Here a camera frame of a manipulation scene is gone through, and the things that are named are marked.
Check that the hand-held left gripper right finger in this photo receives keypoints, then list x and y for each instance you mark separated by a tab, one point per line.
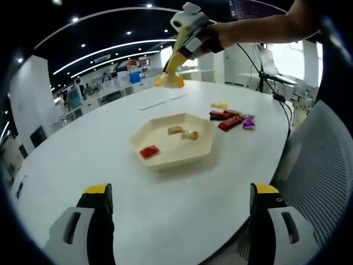
262	220

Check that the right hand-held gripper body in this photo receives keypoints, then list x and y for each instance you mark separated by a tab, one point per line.
190	19

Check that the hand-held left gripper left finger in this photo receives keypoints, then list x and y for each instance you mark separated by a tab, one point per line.
95	220

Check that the yellow orange food packet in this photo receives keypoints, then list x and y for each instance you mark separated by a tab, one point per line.
219	104

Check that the pale yellow food packet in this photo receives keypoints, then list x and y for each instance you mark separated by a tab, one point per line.
190	134

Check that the beige hexagonal container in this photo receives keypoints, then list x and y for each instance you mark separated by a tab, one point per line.
176	149

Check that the red square food packet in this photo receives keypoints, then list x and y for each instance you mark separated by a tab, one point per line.
149	151

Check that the purple food packet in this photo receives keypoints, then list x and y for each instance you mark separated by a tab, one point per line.
249	122

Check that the person's right hand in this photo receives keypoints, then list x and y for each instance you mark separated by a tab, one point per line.
213	38

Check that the white square pillar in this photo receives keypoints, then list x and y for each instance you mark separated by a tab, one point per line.
30	96
207	69

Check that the blue box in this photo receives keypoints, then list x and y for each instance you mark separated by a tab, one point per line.
134	77

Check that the dark hanging monitor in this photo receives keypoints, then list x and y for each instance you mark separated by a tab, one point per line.
248	8

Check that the black desk chair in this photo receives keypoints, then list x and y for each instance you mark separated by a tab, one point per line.
110	98

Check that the white side desk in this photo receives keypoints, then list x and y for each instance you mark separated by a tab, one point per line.
248	78

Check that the white display panel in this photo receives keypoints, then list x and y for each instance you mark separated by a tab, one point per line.
267	59

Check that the white mesh office chair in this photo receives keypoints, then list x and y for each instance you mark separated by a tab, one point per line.
317	165

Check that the long white counter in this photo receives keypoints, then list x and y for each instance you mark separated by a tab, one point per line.
89	103

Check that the black stand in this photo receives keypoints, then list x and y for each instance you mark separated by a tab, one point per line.
273	78

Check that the white monitor teal screen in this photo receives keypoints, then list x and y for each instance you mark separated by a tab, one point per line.
74	98

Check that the black office chair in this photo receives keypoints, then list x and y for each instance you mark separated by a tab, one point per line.
38	135
23	151

